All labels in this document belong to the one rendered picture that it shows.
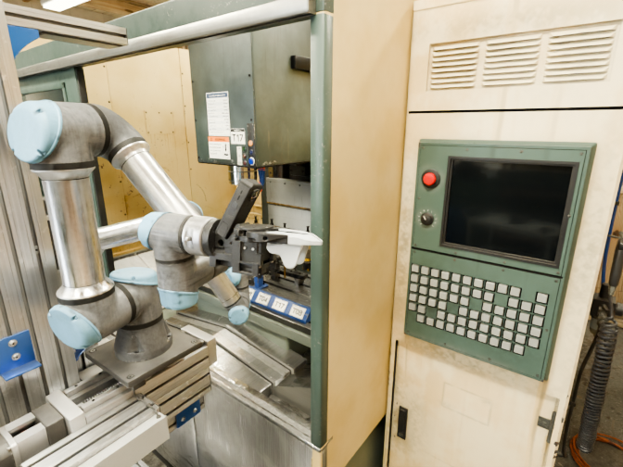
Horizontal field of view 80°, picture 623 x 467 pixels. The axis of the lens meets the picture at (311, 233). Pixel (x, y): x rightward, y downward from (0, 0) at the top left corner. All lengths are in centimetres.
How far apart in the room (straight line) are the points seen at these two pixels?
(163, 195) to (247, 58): 101
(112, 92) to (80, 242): 202
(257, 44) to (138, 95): 135
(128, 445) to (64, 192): 58
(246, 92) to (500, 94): 105
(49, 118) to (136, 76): 211
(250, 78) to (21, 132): 106
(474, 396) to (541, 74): 104
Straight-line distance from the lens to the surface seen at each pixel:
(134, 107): 293
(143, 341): 111
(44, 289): 117
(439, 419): 164
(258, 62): 179
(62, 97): 213
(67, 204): 92
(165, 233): 74
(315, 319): 106
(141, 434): 106
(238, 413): 158
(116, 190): 287
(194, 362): 124
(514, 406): 150
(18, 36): 120
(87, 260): 95
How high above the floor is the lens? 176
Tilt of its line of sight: 16 degrees down
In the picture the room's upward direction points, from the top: straight up
